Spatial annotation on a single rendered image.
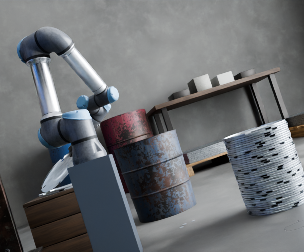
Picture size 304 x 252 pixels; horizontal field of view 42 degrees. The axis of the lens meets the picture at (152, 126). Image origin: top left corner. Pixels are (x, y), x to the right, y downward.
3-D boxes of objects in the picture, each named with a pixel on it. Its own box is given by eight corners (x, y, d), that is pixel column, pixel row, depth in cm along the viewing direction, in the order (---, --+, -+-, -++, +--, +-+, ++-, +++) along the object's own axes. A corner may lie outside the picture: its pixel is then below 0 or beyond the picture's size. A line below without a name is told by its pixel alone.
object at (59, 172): (76, 168, 240) (75, 167, 240) (81, 143, 218) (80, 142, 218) (41, 200, 223) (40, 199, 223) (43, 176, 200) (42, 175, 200)
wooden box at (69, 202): (118, 230, 240) (101, 176, 241) (118, 244, 202) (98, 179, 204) (55, 253, 235) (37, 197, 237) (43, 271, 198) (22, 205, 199)
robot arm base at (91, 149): (109, 155, 178) (102, 134, 178) (105, 155, 163) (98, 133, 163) (77, 165, 178) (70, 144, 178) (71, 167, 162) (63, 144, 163)
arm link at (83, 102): (91, 90, 196) (105, 97, 205) (74, 97, 202) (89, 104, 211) (91, 104, 193) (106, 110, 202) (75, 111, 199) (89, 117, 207)
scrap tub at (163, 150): (190, 198, 273) (169, 132, 275) (208, 203, 232) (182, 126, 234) (133, 218, 266) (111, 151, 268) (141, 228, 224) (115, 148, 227)
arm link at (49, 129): (63, 143, 168) (33, 26, 175) (39, 152, 175) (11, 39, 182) (81, 141, 178) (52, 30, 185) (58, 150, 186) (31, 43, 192)
